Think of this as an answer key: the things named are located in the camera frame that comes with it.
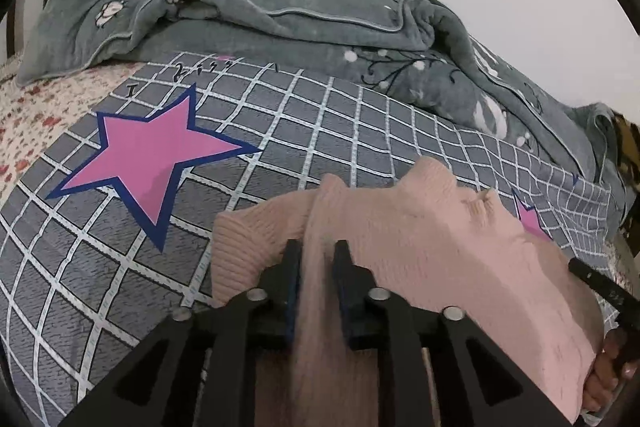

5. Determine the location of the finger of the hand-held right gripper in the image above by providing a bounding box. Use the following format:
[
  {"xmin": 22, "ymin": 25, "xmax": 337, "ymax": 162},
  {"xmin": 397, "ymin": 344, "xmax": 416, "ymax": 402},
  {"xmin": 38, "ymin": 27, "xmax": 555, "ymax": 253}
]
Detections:
[{"xmin": 569, "ymin": 257, "xmax": 628, "ymax": 313}]

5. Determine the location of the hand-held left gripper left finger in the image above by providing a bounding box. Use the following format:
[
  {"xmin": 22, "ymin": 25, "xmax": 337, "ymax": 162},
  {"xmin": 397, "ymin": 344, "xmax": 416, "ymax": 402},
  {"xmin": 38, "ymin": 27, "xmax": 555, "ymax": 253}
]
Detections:
[{"xmin": 60, "ymin": 239, "xmax": 306, "ymax": 427}]

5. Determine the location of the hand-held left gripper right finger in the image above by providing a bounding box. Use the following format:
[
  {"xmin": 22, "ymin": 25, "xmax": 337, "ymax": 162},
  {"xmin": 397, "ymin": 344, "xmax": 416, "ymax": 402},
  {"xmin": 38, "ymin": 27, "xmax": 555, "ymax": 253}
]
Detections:
[{"xmin": 332, "ymin": 240, "xmax": 571, "ymax": 427}]

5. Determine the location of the pink knit sweater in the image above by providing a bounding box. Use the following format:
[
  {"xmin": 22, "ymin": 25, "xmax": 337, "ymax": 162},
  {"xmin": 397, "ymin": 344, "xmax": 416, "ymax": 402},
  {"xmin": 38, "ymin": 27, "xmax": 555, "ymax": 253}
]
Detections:
[{"xmin": 212, "ymin": 157, "xmax": 606, "ymax": 427}]

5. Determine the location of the brown clothes pile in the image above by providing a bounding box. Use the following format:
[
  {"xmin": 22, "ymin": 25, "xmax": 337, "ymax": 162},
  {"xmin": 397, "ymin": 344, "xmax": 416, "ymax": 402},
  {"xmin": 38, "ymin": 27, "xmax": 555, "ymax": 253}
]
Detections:
[{"xmin": 610, "ymin": 112, "xmax": 640, "ymax": 188}]

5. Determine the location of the person's right hand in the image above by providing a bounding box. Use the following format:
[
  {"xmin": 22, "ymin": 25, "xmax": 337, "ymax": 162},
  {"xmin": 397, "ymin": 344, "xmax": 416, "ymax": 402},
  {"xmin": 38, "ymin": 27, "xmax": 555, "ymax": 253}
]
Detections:
[{"xmin": 582, "ymin": 327, "xmax": 633, "ymax": 415}]

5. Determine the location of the grey checked blanket with stars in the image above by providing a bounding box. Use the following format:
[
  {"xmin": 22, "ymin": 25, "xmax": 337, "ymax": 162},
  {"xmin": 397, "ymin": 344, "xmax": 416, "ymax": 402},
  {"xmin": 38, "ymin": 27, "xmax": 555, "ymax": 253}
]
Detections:
[{"xmin": 0, "ymin": 52, "xmax": 613, "ymax": 427}]

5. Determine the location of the grey fleece blanket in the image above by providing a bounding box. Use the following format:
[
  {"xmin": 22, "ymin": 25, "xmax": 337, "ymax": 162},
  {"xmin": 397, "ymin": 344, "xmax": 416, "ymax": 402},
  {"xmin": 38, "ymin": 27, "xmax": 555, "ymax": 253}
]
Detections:
[{"xmin": 15, "ymin": 0, "xmax": 631, "ymax": 233}]

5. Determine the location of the floral bed sheet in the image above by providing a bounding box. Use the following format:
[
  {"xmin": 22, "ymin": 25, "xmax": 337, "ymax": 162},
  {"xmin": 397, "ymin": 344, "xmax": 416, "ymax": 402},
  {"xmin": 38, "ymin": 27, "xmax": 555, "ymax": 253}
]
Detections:
[{"xmin": 0, "ymin": 59, "xmax": 146, "ymax": 202}]

